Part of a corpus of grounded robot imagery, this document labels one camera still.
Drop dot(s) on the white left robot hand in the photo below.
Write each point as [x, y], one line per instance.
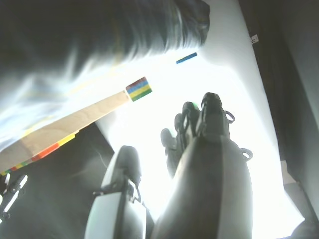
[209, 179]

